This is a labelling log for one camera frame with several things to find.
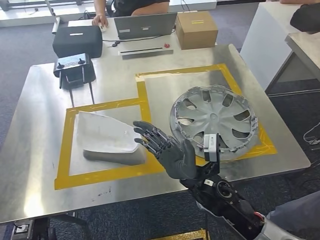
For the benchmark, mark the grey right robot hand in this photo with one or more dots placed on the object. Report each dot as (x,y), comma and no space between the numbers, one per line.
(177,162)

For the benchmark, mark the white boat-shaped plastic part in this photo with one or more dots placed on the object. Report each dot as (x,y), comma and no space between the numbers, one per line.
(105,132)

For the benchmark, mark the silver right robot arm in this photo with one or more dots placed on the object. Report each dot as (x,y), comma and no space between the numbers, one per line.
(225,198)

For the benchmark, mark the steel workbench table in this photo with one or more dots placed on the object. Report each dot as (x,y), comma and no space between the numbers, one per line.
(37,132)

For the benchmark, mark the silver wheel hubcap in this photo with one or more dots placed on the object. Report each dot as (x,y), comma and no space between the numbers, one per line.
(212,112)

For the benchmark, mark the grey metal bar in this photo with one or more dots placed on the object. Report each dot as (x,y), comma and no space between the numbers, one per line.
(145,53)

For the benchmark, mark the red round button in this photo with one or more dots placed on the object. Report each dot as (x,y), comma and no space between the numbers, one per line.
(167,45)

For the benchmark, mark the brown cardboard box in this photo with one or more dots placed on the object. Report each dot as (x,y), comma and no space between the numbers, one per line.
(197,33)

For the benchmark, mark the grey laptop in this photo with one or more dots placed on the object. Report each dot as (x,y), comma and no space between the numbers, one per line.
(145,26)

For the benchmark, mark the white computer mouse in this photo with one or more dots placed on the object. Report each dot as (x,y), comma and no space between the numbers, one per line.
(103,28)

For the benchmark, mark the white cabinet panel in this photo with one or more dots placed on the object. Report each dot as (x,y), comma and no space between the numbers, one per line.
(263,39)

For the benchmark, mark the person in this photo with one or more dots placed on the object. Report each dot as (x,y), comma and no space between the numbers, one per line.
(100,10)
(300,215)

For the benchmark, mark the black remote controller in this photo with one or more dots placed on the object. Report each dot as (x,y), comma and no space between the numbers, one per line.
(72,63)

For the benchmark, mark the black carrying case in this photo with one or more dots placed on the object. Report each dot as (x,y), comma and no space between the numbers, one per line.
(77,41)

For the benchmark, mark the grey metal floor box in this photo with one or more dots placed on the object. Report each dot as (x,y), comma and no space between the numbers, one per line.
(22,229)

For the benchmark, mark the black bag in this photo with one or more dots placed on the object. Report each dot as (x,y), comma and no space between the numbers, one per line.
(305,18)

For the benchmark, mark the long white desk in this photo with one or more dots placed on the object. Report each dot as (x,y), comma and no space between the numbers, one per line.
(37,15)

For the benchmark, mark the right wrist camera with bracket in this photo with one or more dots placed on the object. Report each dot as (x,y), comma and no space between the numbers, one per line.
(211,147)

